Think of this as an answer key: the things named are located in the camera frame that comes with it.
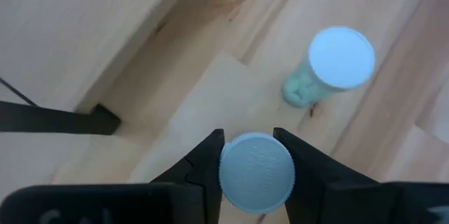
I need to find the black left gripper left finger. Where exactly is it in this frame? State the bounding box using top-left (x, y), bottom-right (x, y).
top-left (150, 128), bottom-right (226, 224)

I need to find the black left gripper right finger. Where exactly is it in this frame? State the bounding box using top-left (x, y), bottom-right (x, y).
top-left (272, 127), bottom-right (449, 224)

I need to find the blue bottle with red pills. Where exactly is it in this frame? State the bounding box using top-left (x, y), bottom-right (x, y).
top-left (218, 131), bottom-right (296, 215)

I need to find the teal medicine bottle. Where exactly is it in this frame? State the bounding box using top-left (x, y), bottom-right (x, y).
top-left (281, 26), bottom-right (377, 109)

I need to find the wooden shelf with black frame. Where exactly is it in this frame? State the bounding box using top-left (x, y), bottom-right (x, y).
top-left (0, 0), bottom-right (201, 136)

